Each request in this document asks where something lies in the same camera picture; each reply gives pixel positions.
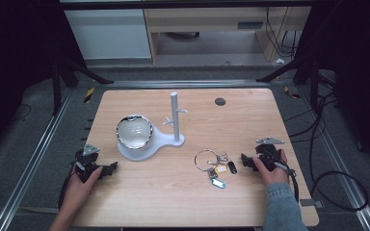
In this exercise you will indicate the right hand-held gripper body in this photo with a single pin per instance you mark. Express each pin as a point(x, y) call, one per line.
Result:
point(267, 153)

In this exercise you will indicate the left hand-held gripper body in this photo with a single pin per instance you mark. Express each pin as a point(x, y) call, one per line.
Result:
point(85, 159)

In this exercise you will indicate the white key rack with pole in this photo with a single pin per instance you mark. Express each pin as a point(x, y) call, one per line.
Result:
point(160, 142)

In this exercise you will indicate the person's right hand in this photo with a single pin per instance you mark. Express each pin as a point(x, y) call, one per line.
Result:
point(271, 174)

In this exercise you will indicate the person's left hand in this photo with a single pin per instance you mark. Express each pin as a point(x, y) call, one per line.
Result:
point(79, 190)

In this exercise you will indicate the metal bowl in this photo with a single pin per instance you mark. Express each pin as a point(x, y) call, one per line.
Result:
point(134, 131)

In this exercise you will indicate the grey round table grommet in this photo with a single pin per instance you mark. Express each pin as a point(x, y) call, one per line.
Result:
point(220, 101)

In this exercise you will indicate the yellow black warning tape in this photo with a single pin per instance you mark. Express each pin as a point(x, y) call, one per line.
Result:
point(89, 94)

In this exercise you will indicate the black metal stand leg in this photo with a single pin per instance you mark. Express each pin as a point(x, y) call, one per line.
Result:
point(302, 69)
point(77, 69)

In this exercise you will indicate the small white floor object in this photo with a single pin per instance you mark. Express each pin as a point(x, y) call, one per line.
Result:
point(280, 61)

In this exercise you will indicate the white cabinet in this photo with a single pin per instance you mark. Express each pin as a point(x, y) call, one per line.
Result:
point(109, 33)

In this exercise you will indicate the light wooden desk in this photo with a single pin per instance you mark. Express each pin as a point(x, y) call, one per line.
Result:
point(205, 19)

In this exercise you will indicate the aluminium floor rail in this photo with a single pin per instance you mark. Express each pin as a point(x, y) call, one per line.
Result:
point(343, 179)
point(32, 160)

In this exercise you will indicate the grey metal table bracket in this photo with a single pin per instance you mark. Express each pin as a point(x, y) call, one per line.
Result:
point(311, 202)

